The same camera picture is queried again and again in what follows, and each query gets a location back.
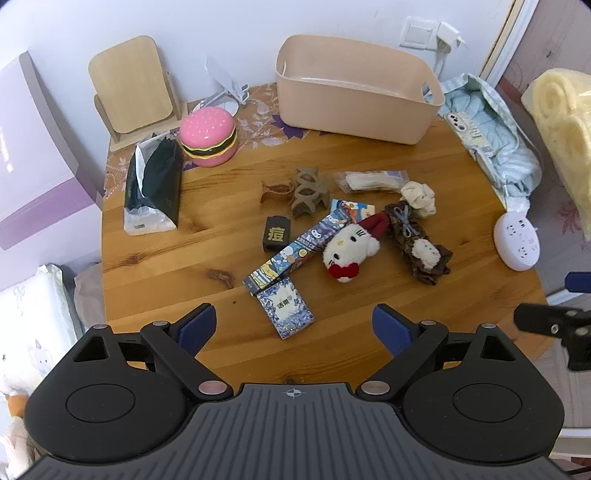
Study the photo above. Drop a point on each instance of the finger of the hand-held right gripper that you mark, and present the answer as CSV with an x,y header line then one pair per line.
x,y
579,281
540,319

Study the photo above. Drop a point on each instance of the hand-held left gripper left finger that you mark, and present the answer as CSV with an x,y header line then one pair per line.
x,y
198,325

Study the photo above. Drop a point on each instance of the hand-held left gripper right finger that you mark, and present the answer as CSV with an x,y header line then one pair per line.
x,y
391,330

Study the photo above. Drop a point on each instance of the brown plush toy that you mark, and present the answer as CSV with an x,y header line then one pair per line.
x,y
429,258

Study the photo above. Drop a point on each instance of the blue patterned card box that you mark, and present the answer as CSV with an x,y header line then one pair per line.
x,y
284,307

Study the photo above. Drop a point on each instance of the white cat plush toy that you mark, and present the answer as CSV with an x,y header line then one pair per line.
x,y
346,244

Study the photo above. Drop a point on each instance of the long colourful cartoon box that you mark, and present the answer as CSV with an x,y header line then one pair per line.
x,y
295,249

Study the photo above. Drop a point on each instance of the clear bag of white socks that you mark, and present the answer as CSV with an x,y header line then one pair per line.
x,y
369,181

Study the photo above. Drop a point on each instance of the beige plastic storage basket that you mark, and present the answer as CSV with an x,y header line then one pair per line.
x,y
351,110

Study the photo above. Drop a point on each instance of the white round power strip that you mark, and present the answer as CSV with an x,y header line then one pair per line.
x,y
517,240

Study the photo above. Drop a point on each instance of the small black box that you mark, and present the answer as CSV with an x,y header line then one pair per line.
x,y
277,234

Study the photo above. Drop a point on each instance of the small colourful cartoon box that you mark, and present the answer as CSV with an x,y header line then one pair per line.
x,y
358,210

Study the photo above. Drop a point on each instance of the cream hair scrunchie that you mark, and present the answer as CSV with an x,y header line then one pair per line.
x,y
418,198

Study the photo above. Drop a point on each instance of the black tissue pack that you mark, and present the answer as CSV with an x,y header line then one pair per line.
x,y
157,184

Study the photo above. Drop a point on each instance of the brown fish-shaped wooden piece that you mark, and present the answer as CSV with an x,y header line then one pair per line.
x,y
277,190

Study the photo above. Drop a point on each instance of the brown lattice wooden piece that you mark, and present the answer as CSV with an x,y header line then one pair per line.
x,y
307,194

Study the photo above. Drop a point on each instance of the yellow rolled foam mat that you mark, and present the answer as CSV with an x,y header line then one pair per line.
x,y
563,120

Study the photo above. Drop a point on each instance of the white printed bedding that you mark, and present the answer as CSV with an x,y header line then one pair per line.
x,y
32,314

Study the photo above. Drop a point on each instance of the pink hamburger toy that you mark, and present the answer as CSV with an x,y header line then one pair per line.
x,y
207,131

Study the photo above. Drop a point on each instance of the phone in patterned case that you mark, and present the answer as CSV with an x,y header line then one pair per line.
x,y
461,127

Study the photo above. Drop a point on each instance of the purple and white cabinet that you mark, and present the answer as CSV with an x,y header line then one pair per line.
x,y
32,152

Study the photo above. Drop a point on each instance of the white folding phone stand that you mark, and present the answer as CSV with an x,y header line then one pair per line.
x,y
222,76

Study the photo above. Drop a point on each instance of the wooden tabletop mirror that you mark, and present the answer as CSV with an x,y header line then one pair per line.
x,y
129,83

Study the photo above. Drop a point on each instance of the white charger plug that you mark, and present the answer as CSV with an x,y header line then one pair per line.
x,y
450,36

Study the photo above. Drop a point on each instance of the white door frame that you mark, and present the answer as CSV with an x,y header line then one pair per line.
x,y
508,37

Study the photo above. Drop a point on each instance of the white wall socket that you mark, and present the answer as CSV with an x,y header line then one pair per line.
x,y
418,32

